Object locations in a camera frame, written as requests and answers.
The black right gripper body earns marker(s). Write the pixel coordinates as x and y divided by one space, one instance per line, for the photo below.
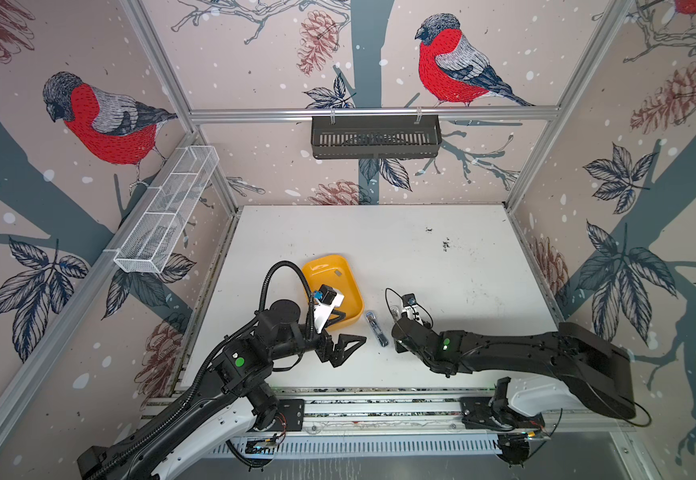
398 344

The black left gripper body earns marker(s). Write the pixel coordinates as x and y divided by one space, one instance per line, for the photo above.
322 343

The light blue stapler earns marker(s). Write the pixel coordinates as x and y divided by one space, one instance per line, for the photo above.
372 319

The yellow plastic tray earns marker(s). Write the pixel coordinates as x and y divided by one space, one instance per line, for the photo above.
322 271

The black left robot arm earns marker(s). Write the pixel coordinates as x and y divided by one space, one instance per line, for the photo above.
229 395

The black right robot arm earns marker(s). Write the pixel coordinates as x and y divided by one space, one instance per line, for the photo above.
596 372

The aluminium top crossbar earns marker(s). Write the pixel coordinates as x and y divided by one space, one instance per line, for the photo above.
490 113

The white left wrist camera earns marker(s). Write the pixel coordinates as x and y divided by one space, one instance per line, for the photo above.
326 301

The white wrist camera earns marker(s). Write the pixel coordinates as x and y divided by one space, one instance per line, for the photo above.
326 301
409 307

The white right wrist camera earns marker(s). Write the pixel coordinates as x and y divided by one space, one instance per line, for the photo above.
409 307

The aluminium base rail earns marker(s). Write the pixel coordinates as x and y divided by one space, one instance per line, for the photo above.
326 423

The black hanging wire basket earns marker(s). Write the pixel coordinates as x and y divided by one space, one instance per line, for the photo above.
376 137

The white wire mesh basket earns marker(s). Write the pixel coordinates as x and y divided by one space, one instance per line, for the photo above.
156 234

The aluminium frame corner post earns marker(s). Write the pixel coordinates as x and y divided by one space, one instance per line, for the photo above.
155 32

